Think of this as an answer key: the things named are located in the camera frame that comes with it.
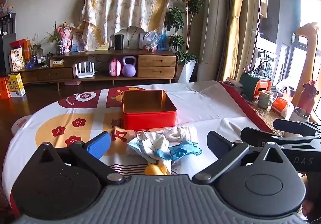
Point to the orange plastic stool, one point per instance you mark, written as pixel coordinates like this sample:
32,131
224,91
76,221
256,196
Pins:
263,86

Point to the pink toy case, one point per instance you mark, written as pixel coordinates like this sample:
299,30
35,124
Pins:
114,68

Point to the orange packet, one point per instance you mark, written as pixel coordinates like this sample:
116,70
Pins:
279,106

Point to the red tin box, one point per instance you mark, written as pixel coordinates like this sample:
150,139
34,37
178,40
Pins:
148,120

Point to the vase with dried flowers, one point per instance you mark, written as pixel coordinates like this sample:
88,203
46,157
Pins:
3,5

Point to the potted orchid plant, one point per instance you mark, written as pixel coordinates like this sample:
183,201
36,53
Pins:
59,49

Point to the small potted plant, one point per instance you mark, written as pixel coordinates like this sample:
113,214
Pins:
35,48

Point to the black cylinder speaker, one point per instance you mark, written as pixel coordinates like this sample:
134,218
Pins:
119,42

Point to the tan giraffe figure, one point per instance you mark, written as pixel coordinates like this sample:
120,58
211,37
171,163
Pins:
306,51

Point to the yellow rubber toy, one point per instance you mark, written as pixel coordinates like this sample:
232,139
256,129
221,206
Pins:
154,170

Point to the blue face mask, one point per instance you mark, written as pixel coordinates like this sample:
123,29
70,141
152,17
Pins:
136,145

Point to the white cloth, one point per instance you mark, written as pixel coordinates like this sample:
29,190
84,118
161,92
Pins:
155,142

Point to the small figurine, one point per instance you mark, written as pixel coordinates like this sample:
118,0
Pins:
9,9

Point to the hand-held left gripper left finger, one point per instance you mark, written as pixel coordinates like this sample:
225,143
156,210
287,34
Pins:
96,145

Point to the yellow carton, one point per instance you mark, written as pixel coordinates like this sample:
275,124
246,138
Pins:
16,84

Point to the clear plastic bag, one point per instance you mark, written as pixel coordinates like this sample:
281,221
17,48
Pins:
151,39

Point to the green mug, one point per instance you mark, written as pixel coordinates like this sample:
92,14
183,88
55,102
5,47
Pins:
265,99

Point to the floral bedsheet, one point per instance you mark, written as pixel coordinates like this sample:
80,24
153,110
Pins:
125,0

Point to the pastel picture card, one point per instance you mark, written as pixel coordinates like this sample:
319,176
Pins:
76,43

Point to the white router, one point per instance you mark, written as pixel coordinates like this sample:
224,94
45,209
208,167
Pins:
85,74

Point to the beige covered air conditioner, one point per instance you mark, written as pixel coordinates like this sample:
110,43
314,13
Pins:
213,25

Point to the beige scalloped board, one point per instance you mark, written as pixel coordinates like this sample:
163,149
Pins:
134,38

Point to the pink plush doll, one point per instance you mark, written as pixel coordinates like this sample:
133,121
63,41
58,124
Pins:
65,38

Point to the steel tumbler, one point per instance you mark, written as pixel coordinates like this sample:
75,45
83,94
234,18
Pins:
298,114

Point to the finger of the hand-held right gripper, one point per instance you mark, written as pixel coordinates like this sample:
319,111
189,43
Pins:
255,136
293,127

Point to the pink flat box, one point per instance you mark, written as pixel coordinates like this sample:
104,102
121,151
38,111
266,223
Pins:
72,83

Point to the wooden television cabinet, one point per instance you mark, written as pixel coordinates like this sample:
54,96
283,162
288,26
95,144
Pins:
155,64

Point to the dish rack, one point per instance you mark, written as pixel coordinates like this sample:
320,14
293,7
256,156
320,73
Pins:
267,63

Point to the yellow snack box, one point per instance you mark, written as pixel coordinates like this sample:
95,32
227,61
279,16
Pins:
17,61

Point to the small white box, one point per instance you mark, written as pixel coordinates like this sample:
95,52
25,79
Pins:
57,62

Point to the printed tablecloth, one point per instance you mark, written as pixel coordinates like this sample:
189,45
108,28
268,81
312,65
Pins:
213,111

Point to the red bottle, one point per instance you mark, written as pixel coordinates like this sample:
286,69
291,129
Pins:
309,93

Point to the person's right hand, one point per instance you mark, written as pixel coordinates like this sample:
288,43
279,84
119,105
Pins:
306,207

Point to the dark green knife block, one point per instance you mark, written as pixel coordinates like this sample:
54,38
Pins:
247,86

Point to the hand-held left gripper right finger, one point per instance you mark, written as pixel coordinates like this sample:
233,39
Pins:
219,145

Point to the yellow curtain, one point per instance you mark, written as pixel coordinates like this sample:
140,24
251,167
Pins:
237,38

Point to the purple kettlebell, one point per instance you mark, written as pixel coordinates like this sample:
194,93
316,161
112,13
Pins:
129,69

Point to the black cabinet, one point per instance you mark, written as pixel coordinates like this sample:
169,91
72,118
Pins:
6,45

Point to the red gift box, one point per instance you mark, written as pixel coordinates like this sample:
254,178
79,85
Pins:
18,43

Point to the orange carton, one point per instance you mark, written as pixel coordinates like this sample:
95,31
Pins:
4,88

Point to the blue bottle pack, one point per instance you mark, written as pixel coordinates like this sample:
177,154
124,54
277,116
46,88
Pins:
163,42

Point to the white knitted glove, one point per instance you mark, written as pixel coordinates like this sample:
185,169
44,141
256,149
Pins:
185,133

